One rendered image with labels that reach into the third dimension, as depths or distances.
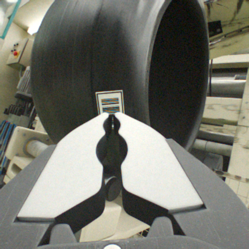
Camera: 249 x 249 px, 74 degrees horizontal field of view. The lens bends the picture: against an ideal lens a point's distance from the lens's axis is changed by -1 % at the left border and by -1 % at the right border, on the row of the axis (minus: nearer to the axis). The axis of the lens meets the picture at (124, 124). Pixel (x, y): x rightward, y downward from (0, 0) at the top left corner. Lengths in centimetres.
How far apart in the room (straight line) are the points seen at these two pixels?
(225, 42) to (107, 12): 71
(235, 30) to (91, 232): 91
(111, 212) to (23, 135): 35
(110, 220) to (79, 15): 36
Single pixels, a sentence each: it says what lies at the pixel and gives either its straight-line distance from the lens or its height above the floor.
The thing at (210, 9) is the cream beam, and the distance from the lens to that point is 93.
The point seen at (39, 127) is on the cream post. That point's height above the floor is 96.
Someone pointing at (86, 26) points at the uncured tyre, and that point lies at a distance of 29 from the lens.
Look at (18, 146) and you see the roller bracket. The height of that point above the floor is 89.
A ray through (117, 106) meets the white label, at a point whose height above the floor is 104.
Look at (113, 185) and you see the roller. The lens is 33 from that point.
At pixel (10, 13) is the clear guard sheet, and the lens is 101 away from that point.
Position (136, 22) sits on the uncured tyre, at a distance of 29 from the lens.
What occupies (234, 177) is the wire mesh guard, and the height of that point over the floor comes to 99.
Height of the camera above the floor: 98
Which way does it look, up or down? 7 degrees up
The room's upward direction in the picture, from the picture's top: 17 degrees clockwise
